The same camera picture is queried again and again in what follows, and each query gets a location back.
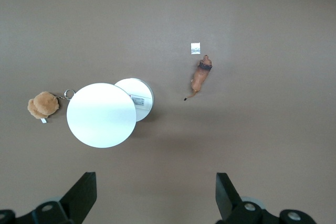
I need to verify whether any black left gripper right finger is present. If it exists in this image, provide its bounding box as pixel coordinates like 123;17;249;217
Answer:
215;172;245;223

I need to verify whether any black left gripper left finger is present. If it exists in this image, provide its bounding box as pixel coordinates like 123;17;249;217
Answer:
59;172;98;224

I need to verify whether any brown lion statue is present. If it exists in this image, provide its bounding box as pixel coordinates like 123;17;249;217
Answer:
183;54;214;102

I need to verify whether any white round desk lamp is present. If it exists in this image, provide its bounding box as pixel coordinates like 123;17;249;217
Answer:
66;78;155;149

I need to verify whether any small clear tape piece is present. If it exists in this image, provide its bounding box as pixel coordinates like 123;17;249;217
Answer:
191;42;203;55

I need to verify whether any brown bear plush keychain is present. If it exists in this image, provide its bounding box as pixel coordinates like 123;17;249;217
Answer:
27;88;77;125

